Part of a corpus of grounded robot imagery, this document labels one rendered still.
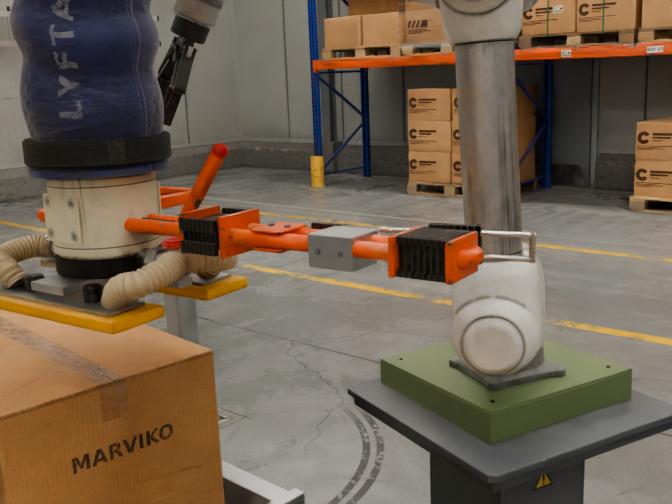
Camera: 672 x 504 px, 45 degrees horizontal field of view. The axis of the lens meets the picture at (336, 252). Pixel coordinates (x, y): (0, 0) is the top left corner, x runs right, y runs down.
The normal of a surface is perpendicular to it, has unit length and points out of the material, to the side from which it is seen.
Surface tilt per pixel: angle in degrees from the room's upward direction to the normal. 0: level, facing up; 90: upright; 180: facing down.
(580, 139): 90
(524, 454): 0
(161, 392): 90
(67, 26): 70
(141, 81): 74
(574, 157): 90
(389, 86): 90
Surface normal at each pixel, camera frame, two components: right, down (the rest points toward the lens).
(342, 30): -0.65, 0.20
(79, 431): 0.69, 0.13
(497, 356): -0.26, 0.29
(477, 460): -0.04, -0.98
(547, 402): 0.49, 0.17
